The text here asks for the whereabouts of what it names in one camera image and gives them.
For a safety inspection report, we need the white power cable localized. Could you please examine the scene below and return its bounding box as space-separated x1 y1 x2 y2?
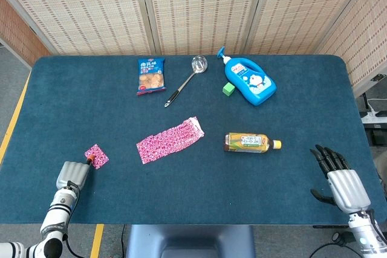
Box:
366 97 387 114

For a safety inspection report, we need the black floor cable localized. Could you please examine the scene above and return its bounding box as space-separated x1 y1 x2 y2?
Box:
308 233 363 258

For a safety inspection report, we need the orange woven screen panel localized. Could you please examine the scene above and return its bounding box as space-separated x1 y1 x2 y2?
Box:
0 0 51 68

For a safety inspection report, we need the yellow floor tape line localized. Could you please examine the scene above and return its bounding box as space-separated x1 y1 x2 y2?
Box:
89 224 105 258

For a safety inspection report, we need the blue grey robot torso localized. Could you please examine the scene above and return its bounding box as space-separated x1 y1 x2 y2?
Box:
125 224 257 258

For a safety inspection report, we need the pink patterned snack strip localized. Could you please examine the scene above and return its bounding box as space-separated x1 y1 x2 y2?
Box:
135 116 205 166

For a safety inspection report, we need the beige woven screen panel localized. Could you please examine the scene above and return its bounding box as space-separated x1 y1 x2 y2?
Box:
0 0 157 56
314 0 387 97
244 0 376 56
138 0 270 56

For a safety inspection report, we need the steel ladle black handle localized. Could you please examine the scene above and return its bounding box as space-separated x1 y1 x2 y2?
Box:
164 55 209 108

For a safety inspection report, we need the white power strip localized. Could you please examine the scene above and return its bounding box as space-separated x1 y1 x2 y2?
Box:
360 109 387 124

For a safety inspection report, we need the yellow label tea bottle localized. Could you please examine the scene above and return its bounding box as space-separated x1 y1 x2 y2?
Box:
223 132 282 153

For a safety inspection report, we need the blue biscuit snack bag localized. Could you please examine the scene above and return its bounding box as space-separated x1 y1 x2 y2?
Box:
136 57 167 96

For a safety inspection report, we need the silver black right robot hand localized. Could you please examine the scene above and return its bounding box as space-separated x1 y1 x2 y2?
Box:
309 144 372 214

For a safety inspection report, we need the blue cartoon pump bottle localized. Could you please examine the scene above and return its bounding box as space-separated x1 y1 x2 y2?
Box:
216 47 278 107

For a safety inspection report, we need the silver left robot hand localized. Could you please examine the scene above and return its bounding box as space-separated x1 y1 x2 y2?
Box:
56 155 96 193

